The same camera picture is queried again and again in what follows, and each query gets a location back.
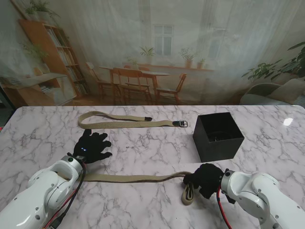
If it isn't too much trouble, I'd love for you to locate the printed room scene backdrop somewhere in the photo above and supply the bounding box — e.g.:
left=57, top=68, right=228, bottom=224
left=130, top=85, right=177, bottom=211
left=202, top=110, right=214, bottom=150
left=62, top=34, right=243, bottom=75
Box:
left=0, top=0, right=305, bottom=107

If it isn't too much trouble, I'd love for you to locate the beige woven belt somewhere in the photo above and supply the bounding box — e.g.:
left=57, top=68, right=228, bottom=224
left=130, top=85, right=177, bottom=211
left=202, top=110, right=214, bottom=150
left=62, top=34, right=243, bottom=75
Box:
left=57, top=171, right=195, bottom=206

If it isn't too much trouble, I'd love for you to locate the black square storage box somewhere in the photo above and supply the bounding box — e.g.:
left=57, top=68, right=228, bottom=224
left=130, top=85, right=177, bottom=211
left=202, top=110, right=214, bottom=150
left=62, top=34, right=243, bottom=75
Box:
left=192, top=112, right=245, bottom=163

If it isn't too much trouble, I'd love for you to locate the right arm red black cable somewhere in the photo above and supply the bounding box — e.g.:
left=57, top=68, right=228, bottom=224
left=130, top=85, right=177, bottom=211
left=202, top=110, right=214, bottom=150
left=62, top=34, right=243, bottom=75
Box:
left=216, top=187, right=233, bottom=229

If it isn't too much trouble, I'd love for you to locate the left arm red black cable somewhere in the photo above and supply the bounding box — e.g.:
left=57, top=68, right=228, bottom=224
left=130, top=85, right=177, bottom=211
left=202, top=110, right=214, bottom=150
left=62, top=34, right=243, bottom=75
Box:
left=42, top=162, right=88, bottom=229

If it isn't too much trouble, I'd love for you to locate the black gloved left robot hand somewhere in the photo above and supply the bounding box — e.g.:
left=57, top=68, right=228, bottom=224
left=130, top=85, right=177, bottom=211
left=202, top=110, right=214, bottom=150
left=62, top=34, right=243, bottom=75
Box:
left=73, top=129, right=113, bottom=165

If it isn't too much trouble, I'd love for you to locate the beige woven belt looped end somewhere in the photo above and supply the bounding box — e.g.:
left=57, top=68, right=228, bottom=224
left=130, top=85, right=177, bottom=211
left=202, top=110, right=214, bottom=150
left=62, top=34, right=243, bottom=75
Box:
left=78, top=111, right=190, bottom=129

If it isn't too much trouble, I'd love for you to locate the arm red black cable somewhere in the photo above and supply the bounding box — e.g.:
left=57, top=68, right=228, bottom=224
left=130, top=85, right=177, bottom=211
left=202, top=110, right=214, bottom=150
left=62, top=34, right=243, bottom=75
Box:
left=216, top=187, right=233, bottom=229
left=42, top=162, right=88, bottom=229

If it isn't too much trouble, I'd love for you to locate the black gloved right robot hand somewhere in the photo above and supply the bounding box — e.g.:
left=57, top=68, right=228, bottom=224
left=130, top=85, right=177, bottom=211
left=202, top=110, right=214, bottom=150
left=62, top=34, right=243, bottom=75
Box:
left=183, top=163, right=226, bottom=200

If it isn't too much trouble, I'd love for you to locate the black woven belt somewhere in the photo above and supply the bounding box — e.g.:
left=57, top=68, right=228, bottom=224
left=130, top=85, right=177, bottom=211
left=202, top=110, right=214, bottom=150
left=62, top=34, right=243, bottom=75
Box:
left=209, top=130, right=233, bottom=142

